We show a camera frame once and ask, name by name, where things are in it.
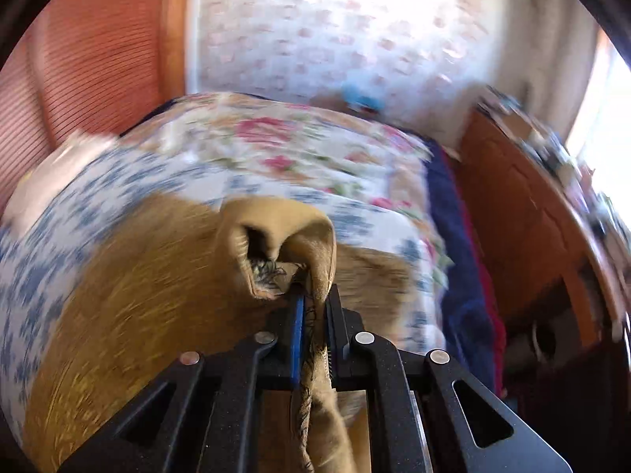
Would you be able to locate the orange wooden headboard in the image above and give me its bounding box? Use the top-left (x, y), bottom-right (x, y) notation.
top-left (0, 5), bottom-right (194, 214)

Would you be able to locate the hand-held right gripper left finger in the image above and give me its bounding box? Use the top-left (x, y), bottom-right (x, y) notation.
top-left (59, 296), bottom-right (309, 473)

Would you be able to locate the sheer circle-print curtain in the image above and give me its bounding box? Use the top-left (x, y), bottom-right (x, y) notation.
top-left (190, 0), bottom-right (537, 110)

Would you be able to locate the blue floral white sheet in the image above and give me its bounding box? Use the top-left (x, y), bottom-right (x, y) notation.
top-left (0, 150), bottom-right (455, 434)

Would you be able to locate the window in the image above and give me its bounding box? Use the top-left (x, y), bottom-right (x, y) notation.
top-left (566, 30), bottom-right (631, 199)

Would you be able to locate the pink floral quilt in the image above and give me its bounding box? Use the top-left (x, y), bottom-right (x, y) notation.
top-left (118, 91), bottom-right (445, 218)

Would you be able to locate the wooden cabinet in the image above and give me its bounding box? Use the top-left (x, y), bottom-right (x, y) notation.
top-left (452, 107), bottom-right (628, 338)

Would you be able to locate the blue tissue box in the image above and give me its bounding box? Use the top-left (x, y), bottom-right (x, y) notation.
top-left (340, 84), bottom-right (388, 112)

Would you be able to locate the navy blue bed sheet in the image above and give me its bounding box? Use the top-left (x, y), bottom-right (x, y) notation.
top-left (423, 138), bottom-right (500, 396)

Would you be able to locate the golden patterned garment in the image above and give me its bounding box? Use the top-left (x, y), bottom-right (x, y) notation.
top-left (22, 194), bottom-right (421, 473)

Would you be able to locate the pale pink pillow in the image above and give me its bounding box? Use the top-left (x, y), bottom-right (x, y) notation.
top-left (4, 130), bottom-right (120, 218)

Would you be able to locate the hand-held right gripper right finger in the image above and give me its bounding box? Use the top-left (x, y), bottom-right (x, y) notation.
top-left (323, 283), bottom-right (573, 473)

